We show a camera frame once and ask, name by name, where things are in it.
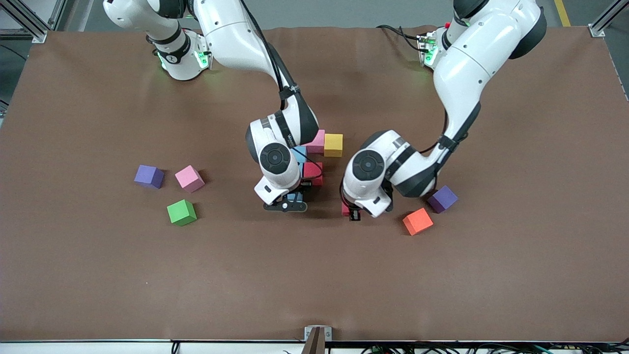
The purple foam cube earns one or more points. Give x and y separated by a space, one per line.
147 175
443 198

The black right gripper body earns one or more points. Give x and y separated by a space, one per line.
306 184

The brown table mat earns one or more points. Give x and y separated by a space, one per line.
314 275

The yellow foam cube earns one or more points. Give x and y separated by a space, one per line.
333 145

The aluminium frame profile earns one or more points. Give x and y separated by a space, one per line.
598 30
59 12
29 24

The red foam cube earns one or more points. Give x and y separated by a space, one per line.
345 210
314 171

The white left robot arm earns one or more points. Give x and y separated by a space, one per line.
471 59

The green foam cube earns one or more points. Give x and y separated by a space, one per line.
181 212

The metal clamp bracket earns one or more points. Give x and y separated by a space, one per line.
317 339

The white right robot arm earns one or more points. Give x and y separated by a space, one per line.
236 34

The pink foam cube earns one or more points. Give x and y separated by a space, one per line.
318 143
189 178

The orange foam cube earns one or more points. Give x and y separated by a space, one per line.
417 221

